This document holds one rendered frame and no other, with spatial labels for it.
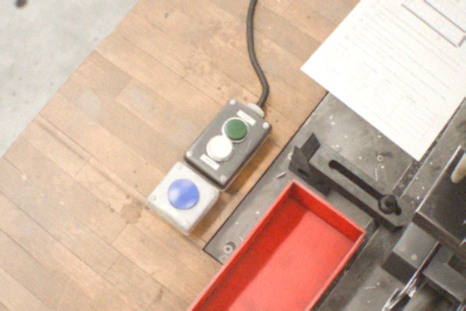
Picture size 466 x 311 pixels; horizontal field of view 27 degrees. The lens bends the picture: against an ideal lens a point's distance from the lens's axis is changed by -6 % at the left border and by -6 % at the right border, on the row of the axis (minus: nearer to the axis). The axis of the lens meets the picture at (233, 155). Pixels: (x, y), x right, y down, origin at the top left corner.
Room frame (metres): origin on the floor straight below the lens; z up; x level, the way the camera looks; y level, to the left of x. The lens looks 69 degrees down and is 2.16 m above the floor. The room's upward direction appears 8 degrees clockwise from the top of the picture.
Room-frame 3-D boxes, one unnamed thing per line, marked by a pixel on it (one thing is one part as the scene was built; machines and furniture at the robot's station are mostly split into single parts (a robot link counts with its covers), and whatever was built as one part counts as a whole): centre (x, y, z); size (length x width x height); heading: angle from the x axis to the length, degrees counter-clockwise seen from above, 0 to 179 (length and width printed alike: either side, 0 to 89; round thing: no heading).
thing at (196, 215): (0.40, 0.06, 0.90); 0.07 x 0.07 x 0.06; 60
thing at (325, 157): (0.43, -0.17, 0.95); 0.15 x 0.03 x 0.10; 60
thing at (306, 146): (0.46, -0.11, 0.95); 0.06 x 0.03 x 0.09; 60
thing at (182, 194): (0.40, 0.06, 0.93); 0.04 x 0.04 x 0.02
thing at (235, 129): (0.49, 0.00, 0.93); 0.03 x 0.03 x 0.02
